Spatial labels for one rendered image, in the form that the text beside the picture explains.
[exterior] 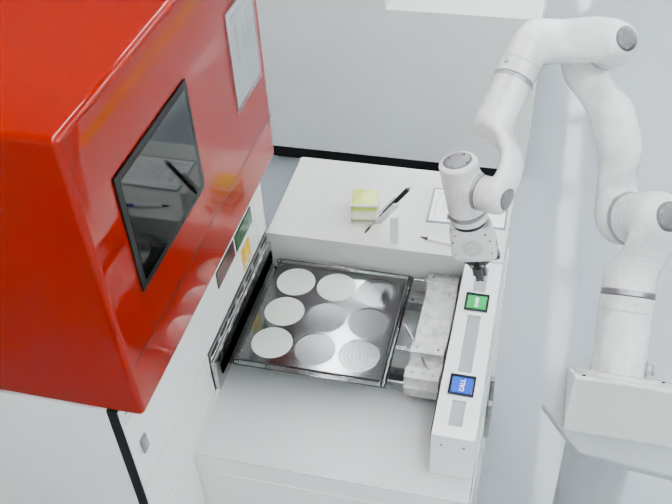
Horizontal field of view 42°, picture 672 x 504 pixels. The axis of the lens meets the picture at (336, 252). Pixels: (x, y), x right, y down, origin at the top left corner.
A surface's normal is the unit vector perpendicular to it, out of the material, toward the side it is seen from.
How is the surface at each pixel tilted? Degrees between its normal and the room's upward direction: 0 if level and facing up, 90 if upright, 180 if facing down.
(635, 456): 0
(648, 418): 90
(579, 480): 90
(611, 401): 90
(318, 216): 0
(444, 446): 90
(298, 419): 0
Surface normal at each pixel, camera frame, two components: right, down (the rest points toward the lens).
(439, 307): -0.05, -0.74
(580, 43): -0.43, 0.09
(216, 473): -0.24, 0.65
